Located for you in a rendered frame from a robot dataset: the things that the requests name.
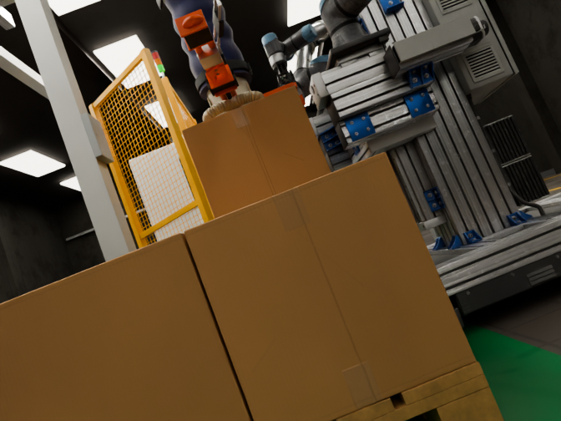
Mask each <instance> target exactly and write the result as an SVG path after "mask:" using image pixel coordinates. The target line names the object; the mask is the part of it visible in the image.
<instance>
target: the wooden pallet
mask: <svg viewBox="0 0 561 421"><path fill-rule="evenodd" d="M417 415H418V416H419V417H420V418H421V420H422V421H504V419H503V416H502V415H501V412H500V410H499V408H498V405H497V403H496V400H495V398H494V396H493V393H492V391H491V389H490V387H489V385H488V381H487V379H486V377H485V375H484V374H483V370H482V368H481V366H480V363H479V362H478V361H475V362H474V363H470V364H468V365H466V366H464V367H461V368H458V369H456V370H453V371H451V372H450V373H446V374H443V375H442V376H439V377H437V378H434V379H432V380H429V381H427V382H425V383H422V384H419V385H417V386H415V387H413V388H409V389H408V390H405V391H403V392H400V393H397V394H395V395H393V396H391V397H389V398H385V399H383V400H381V401H379V402H376V403H373V404H371V405H368V406H366V407H364V408H361V409H358V410H357V411H354V412H352V413H349V414H347V415H344V416H342V417H340V418H336V419H334V420H332V421H405V420H408V419H410V418H413V417H416V416H417Z"/></svg>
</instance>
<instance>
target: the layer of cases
mask: <svg viewBox="0 0 561 421"><path fill-rule="evenodd" d="M475 361H476V358H475V357H474V355H473V351H472V349H471V347H470V345H469V343H468V340H467V338H466V336H465V333H464V331H463V329H462V326H461V324H460V322H459V320H458V318H457V314H456V313H455V311H454V308H453V306H452V304H451V301H450V299H449V297H448V294H447V292H446V289H445V287H444V285H443V284H442V280H441V278H440V276H439V274H438V272H437V268H436V267H435V265H434V262H433V260H432V257H431V255H430V253H429V250H428V249H427V245H426V243H425V241H424V240H423V237H422V234H421V232H420V230H419V228H418V225H417V223H416V221H415V218H414V216H413V214H412V211H411V209H410V206H409V205H408V203H407V199H406V197H405V195H404V193H403V191H402V188H401V186H400V184H399V182H398V179H397V177H396V174H395V172H394V170H393V168H392V165H391V163H390V160H389V159H388V157H387V153H386V152H382V153H380V154H378V155H374V156H372V157H370V158H367V159H365V160H362V161H359V162H357V163H355V164H353V165H349V166H347V167H345V168H342V169H340V170H337V171H334V172H331V173H330V174H327V175H323V176H322V177H319V178H317V179H314V180H311V181H309V182H306V183H305V184H302V185H298V186H296V187H294V188H291V189H289V190H286V191H283V192H281V193H279V194H277V195H273V196H271V197H269V198H266V199H264V200H261V201H258V202H256V203H254V204H251V205H248V206H246V207H243V208H241V209H239V210H235V211H233V212H231V213H229V214H226V215H224V216H220V217H218V218H215V219H213V220H211V221H207V222H205V223H203V224H201V225H198V226H195V227H193V228H190V229H188V230H186V231H184V234H183V233H178V234H175V235H173V236H170V237H167V238H165V239H163V240H161V241H157V242H155V243H153V244H150V245H147V246H144V247H142V248H139V249H138V250H135V251H131V252H130V253H127V254H125V255H122V256H119V257H117V258H114V259H112V260H110V261H106V262H104V263H102V264H99V265H97V266H94V267H91V268H89V269H87V270H85V271H81V272H79V273H76V274H74V275H72V276H68V277H66V278H64V279H62V280H59V281H57V282H54V283H51V284H49V285H47V286H45V287H40V288H39V289H36V290H34V291H31V292H28V293H26V294H23V295H21V296H19V297H15V298H13V299H11V300H9V301H6V302H3V303H0V421H332V420H334V419H336V418H340V417H342V416H344V415H347V414H349V413H352V412H354V411H357V410H358V409H361V408H364V407H366V406H368V405H371V404H373V403H376V402H379V401H381V400H383V399H385V398H389V397H391V396H393V395H395V394H397V393H400V392H403V391H405V390H408V389H409V388H413V387H415V386H417V385H419V384H422V383H425V382H427V381H429V380H432V379H434V378H437V377H439V376H442V375H443V374H446V373H450V372H451V371H453V370H456V369H458V368H461V367H464V366H466V365H468V364H470V363H474V362H475Z"/></svg>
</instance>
